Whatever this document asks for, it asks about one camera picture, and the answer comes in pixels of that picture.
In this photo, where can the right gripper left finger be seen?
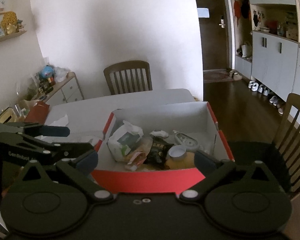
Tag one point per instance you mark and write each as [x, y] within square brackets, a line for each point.
[75, 174]

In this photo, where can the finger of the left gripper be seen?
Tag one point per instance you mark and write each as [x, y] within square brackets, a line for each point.
[35, 130]
[67, 149]

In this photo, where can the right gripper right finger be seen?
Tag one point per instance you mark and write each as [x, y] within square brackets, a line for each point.
[213, 170]

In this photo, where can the small round tin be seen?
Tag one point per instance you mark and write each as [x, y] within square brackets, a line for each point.
[177, 152]

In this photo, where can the black snack packet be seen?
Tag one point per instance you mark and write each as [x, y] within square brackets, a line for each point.
[158, 153]

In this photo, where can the pink small box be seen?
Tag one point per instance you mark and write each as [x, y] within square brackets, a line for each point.
[134, 160]

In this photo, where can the white plush toy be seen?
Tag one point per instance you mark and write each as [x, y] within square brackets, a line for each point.
[159, 133]

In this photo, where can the red cardboard box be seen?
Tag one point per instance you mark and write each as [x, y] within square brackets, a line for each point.
[195, 119]

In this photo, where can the tan sponge block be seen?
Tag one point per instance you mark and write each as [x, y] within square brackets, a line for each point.
[144, 145]

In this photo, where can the red paper bag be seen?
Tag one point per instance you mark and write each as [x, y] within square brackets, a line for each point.
[38, 113]

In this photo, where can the white paper sheet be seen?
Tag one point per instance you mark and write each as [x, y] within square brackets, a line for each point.
[62, 122]

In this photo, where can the yellow tissue box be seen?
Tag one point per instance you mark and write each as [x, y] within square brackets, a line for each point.
[8, 115]

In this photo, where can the white sideboard cabinet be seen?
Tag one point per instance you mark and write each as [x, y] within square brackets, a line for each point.
[64, 92]

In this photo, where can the blue globe toy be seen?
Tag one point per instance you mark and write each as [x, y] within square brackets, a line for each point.
[47, 72]

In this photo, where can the right wooden chair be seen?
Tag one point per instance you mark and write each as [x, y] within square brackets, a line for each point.
[282, 155]

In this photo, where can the wooden chair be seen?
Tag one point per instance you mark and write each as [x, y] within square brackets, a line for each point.
[128, 77]
[282, 155]

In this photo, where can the door mat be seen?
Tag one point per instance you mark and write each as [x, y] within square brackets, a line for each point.
[221, 75]

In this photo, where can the far wooden chair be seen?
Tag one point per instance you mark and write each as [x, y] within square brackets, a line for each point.
[128, 77]

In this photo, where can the gold ornament on shelf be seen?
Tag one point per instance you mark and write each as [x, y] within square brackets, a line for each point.
[9, 22]

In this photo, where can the dark entrance door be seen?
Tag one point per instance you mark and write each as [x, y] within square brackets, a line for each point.
[213, 37]

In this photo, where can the wall shelf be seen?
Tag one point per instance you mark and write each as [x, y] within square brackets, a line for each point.
[13, 35]

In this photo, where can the white wall cabinet unit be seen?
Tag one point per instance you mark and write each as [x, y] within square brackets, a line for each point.
[266, 35]

